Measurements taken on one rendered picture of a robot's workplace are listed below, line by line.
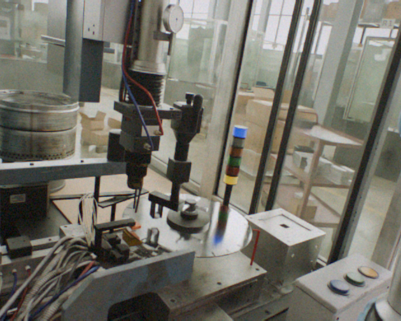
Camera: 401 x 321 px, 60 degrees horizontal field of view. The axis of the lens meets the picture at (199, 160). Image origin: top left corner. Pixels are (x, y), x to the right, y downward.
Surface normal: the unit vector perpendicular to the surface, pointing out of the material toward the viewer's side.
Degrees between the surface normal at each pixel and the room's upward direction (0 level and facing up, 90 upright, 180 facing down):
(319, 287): 0
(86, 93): 90
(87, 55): 90
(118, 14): 90
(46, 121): 90
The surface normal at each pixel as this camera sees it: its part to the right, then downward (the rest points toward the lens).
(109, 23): 0.60, 0.32
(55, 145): 0.76, 0.30
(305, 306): -0.78, 0.06
